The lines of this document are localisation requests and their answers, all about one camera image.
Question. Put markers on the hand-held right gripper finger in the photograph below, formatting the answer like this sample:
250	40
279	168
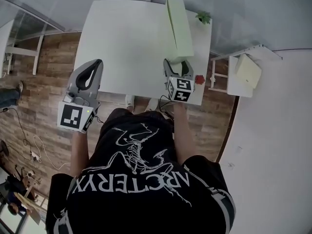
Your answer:
168	69
189	71

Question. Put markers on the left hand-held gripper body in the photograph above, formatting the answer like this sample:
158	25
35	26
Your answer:
72	117

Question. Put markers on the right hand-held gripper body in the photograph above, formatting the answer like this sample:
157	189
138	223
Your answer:
181	89

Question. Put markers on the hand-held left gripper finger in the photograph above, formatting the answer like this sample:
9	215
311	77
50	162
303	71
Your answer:
97	82
75	74

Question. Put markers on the person's left forearm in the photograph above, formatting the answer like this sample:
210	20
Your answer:
79	155

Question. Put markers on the person's right forearm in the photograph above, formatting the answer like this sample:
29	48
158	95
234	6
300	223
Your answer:
184	135

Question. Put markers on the small red flower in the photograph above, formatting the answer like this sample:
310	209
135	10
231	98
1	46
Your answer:
200	79

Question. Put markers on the person's right white shoe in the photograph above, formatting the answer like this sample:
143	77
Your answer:
153	104

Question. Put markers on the person's white shoe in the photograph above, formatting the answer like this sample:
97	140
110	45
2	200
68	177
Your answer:
129	101
153	104

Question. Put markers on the person's left white shoe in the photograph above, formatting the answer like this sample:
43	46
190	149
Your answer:
129	101

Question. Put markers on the white table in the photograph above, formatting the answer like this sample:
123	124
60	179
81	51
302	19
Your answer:
129	47

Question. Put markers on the white metal rack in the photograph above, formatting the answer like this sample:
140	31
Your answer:
232	82

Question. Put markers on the white power strip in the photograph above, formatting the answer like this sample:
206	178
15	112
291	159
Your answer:
36	156

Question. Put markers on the small green potted plant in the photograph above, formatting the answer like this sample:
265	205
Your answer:
203	17

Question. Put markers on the white side desk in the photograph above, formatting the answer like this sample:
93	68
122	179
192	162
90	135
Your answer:
22	50

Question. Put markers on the pale yellow box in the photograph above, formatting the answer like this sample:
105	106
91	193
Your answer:
248	71

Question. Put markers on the glass partition panel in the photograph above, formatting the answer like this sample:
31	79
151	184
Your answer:
31	23

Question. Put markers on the black round stand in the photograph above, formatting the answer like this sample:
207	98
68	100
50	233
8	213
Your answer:
4	148

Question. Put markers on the pile of wooden parts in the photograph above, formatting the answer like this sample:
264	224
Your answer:
26	191

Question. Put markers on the person's black printed t-shirt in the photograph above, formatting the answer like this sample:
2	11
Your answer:
136	191

